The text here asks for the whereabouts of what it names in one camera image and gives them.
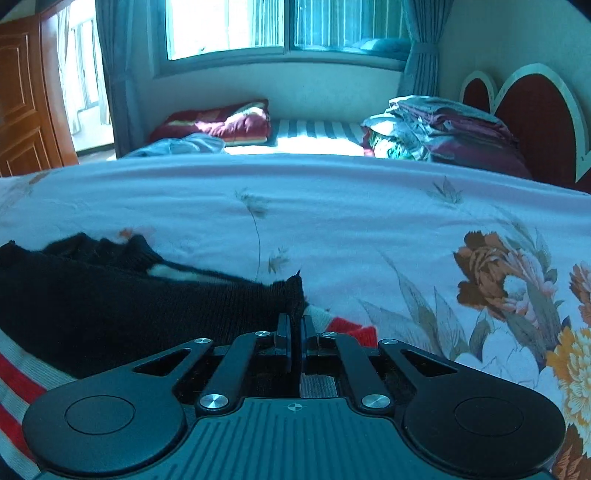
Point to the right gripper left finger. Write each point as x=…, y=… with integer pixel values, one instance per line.
x=249, y=356

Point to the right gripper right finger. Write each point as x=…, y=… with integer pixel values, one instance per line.
x=336, y=366

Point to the striped knit children's sweater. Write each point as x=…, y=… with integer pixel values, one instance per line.
x=82, y=306

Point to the floral pink bed sheet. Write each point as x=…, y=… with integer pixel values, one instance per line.
x=485, y=269

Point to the striped mattress pad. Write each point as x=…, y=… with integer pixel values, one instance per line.
x=286, y=129

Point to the light blue cloth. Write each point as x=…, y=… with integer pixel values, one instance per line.
x=195, y=143

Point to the red pillow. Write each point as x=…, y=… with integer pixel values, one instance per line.
x=243, y=124

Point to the stack of folded quilts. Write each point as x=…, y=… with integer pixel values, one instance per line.
x=436, y=130

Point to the brown wooden door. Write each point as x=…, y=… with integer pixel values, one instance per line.
x=35, y=134

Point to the large sliding window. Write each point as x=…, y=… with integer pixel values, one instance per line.
x=196, y=35

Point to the red white flower headboard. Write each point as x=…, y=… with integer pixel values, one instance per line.
x=545, y=116

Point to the right teal curtain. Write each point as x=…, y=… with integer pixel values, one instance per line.
x=426, y=21

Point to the teal curtain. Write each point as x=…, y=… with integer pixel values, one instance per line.
x=426, y=21
x=114, y=27

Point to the left teal curtain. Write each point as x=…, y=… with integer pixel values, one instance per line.
x=114, y=27

